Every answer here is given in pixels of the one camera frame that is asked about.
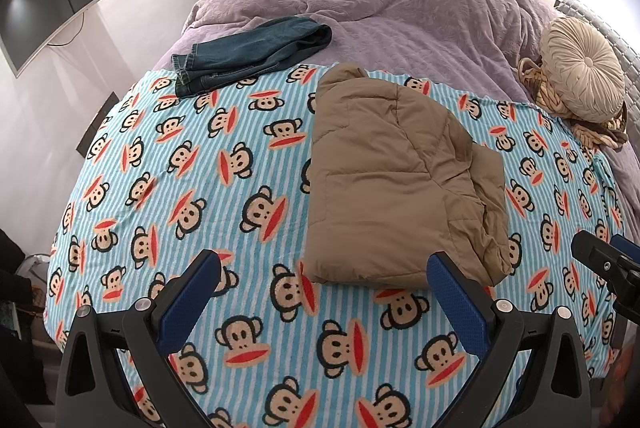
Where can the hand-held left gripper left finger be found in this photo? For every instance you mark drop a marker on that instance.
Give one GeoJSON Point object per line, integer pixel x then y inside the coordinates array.
{"type": "Point", "coordinates": [192, 293]}

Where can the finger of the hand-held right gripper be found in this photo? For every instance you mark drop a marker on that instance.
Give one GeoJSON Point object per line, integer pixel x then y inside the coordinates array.
{"type": "Point", "coordinates": [597, 258]}
{"type": "Point", "coordinates": [627, 245]}

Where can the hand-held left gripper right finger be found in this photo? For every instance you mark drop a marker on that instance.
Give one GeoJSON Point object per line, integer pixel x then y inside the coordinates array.
{"type": "Point", "coordinates": [457, 303]}

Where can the brown puffer jacket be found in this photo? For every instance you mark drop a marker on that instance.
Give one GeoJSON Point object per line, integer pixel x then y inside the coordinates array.
{"type": "Point", "coordinates": [390, 188]}

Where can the striped monkey print blanket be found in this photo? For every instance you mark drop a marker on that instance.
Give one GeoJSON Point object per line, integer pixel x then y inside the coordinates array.
{"type": "Point", "coordinates": [175, 167]}

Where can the dark cloth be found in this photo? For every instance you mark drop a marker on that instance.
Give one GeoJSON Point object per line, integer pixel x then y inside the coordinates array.
{"type": "Point", "coordinates": [17, 333]}

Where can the round beige pleated cushion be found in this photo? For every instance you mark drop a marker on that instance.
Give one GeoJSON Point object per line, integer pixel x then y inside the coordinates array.
{"type": "Point", "coordinates": [582, 62]}

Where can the blue denim jeans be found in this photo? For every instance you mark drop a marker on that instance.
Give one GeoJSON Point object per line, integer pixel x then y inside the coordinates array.
{"type": "Point", "coordinates": [250, 47]}

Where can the purple bedspread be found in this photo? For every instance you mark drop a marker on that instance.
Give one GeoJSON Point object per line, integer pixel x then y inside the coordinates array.
{"type": "Point", "coordinates": [425, 22]}

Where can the wall-mounted flat screen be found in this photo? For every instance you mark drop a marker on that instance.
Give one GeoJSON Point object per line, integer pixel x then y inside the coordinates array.
{"type": "Point", "coordinates": [45, 12]}

